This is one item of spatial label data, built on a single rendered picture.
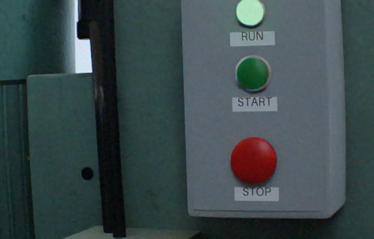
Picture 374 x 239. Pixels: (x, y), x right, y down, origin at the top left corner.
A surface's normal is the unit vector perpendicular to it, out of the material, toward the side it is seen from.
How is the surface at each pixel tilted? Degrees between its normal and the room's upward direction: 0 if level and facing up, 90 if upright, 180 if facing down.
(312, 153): 90
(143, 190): 90
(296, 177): 90
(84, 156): 90
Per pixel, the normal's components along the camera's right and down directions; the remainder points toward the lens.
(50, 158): -0.35, 0.06
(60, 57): 0.91, 0.00
